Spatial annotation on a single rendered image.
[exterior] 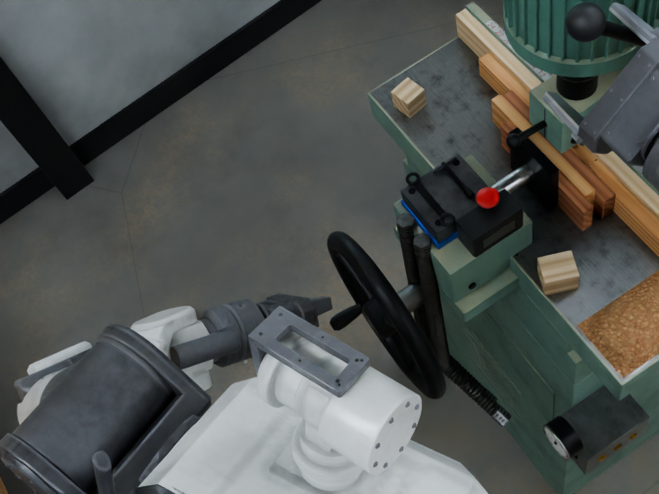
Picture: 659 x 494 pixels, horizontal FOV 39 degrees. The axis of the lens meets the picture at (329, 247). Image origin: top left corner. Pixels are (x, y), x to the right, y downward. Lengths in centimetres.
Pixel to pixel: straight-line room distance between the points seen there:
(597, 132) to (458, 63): 61
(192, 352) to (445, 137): 49
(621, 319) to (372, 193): 132
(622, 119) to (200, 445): 48
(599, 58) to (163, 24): 171
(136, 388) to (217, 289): 159
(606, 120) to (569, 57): 18
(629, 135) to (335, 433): 41
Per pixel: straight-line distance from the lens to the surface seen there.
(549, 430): 144
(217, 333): 132
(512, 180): 130
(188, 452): 78
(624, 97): 91
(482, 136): 142
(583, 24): 87
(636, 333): 123
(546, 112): 124
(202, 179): 261
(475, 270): 127
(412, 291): 138
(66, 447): 82
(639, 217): 130
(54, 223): 271
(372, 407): 66
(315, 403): 68
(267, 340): 69
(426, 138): 142
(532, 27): 107
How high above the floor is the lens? 206
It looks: 59 degrees down
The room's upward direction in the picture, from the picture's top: 22 degrees counter-clockwise
